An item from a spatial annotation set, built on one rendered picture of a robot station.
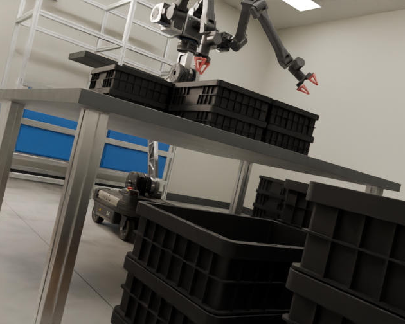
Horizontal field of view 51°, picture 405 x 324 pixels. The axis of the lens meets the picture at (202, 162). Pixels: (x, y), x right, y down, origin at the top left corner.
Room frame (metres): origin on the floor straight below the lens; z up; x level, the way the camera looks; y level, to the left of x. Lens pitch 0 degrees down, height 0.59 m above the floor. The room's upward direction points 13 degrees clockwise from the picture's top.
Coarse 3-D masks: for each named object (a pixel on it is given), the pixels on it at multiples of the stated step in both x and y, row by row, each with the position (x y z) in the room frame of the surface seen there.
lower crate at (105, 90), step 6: (96, 90) 2.07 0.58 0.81; (102, 90) 1.99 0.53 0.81; (108, 90) 1.92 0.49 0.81; (114, 90) 1.91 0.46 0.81; (114, 96) 1.92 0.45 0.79; (120, 96) 1.94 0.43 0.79; (126, 96) 1.94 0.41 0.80; (132, 96) 1.95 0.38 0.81; (138, 96) 1.97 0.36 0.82; (132, 102) 1.97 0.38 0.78; (138, 102) 1.98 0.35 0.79; (144, 102) 1.99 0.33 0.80; (150, 102) 2.00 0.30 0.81; (156, 102) 2.02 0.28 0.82; (150, 108) 2.01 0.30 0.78; (156, 108) 2.03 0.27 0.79; (162, 108) 2.04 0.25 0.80
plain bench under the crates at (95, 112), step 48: (0, 96) 1.82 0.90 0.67; (48, 96) 1.26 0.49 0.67; (96, 96) 1.08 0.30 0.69; (0, 144) 1.88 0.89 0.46; (96, 144) 1.15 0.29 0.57; (192, 144) 2.01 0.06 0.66; (240, 144) 1.39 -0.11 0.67; (0, 192) 1.89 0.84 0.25; (240, 192) 2.74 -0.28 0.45; (48, 288) 1.13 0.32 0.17
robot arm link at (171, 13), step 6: (180, 0) 2.51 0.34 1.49; (186, 0) 2.51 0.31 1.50; (174, 6) 2.52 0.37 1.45; (180, 6) 2.52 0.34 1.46; (186, 6) 2.54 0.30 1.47; (168, 12) 2.57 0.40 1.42; (174, 12) 2.53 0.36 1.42; (186, 12) 2.58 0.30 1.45; (168, 18) 2.57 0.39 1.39; (174, 18) 2.55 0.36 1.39; (186, 18) 2.59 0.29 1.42
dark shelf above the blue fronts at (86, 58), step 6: (72, 54) 4.17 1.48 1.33; (78, 54) 4.02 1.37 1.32; (84, 54) 3.89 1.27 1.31; (90, 54) 3.92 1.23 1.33; (96, 54) 3.95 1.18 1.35; (78, 60) 4.19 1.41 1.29; (84, 60) 4.11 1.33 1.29; (90, 60) 4.04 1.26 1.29; (96, 60) 3.96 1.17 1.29; (102, 60) 3.99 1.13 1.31; (108, 60) 4.03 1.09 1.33; (114, 60) 4.07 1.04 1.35; (90, 66) 4.37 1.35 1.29; (96, 66) 4.28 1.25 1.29; (102, 66) 4.20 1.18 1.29; (126, 66) 4.14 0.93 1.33; (144, 72) 4.26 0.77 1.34; (162, 78) 4.39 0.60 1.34
